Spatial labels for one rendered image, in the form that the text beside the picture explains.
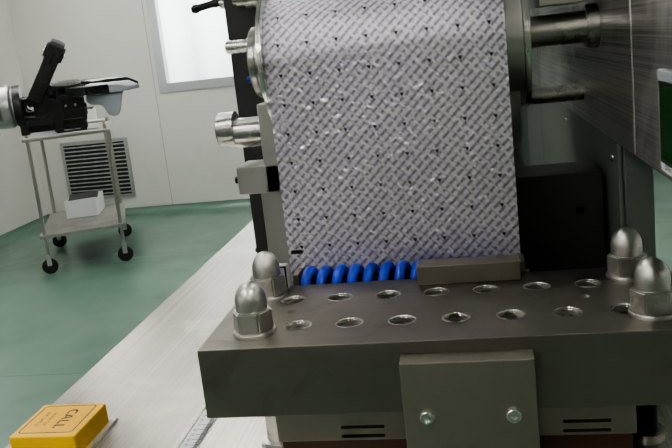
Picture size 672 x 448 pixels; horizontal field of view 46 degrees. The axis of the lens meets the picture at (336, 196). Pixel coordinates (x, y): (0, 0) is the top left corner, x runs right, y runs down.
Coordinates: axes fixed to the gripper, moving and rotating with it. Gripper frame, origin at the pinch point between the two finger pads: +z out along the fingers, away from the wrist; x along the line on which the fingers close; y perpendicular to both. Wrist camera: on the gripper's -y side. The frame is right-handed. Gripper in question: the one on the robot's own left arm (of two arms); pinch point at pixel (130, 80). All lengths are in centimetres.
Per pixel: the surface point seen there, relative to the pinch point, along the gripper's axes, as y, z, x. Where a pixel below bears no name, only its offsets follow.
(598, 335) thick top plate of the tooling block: 7, 29, 100
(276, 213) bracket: 7, 13, 62
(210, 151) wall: 144, 63, -504
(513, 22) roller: -13, 35, 77
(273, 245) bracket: 11, 12, 62
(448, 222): 6, 27, 77
